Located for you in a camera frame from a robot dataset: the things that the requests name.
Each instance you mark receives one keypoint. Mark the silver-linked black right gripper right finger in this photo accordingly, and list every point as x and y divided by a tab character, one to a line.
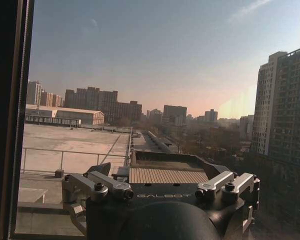
227	183

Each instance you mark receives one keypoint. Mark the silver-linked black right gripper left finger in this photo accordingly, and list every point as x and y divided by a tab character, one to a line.
97	183

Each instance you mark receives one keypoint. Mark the small rooftop concrete block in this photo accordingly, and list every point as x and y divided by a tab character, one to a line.
59	173

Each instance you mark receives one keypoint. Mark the metal rooftop railing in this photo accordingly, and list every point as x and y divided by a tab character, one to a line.
62	155

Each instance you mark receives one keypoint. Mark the slatted beige roof panel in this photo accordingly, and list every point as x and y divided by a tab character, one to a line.
165	175

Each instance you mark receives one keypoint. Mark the small distant grey building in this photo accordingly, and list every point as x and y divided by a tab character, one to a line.
211	115

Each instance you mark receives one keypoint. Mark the long low beige building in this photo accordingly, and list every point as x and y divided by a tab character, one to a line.
72	115

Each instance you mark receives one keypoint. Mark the brown high-rise block cluster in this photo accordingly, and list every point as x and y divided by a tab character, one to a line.
100	102

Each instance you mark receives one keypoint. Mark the dark square office building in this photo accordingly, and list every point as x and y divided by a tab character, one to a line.
174	113

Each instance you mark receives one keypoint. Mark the pink mid-rise buildings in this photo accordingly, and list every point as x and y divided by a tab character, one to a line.
51	99

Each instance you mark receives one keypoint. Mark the tall grey apartment tower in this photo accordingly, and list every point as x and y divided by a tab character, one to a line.
285	105

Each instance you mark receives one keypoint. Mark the pale slim high-rise building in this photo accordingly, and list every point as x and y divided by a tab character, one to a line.
34	93

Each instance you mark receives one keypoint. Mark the dark window frame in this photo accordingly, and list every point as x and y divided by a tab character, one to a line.
2	112

